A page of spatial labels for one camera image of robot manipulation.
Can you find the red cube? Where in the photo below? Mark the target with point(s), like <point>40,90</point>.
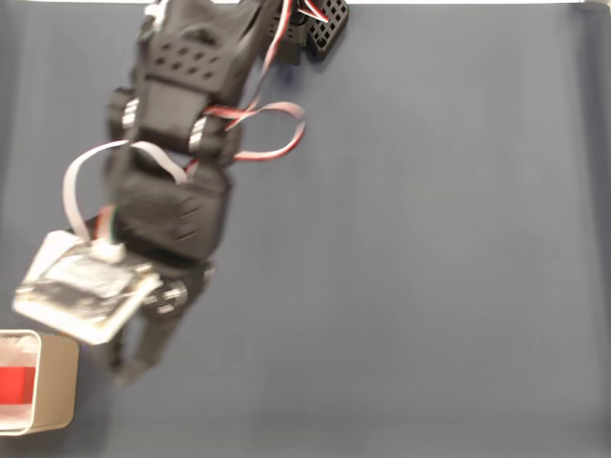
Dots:
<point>16,384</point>

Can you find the white beige box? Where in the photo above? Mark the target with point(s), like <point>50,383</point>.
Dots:
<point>55,381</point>

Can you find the grey table mat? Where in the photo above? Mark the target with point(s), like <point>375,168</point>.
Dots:
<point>429,262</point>

